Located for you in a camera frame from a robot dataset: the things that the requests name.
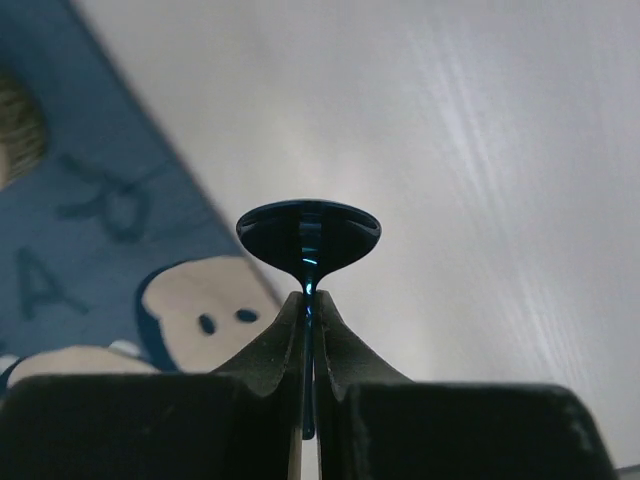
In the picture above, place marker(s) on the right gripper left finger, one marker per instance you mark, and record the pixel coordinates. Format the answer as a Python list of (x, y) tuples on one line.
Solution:
[(265, 434)]

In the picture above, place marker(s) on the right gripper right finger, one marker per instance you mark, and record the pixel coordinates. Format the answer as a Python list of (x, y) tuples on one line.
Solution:
[(344, 363)]

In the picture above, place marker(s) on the blue spoon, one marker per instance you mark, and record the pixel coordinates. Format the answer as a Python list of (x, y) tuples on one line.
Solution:
[(308, 239)]

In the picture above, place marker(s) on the blue cartoon placemat cloth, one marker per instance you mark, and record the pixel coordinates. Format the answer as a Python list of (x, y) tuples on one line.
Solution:
[(112, 260)]

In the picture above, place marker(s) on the small grey cup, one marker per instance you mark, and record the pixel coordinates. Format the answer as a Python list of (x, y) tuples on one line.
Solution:
[(24, 135)]

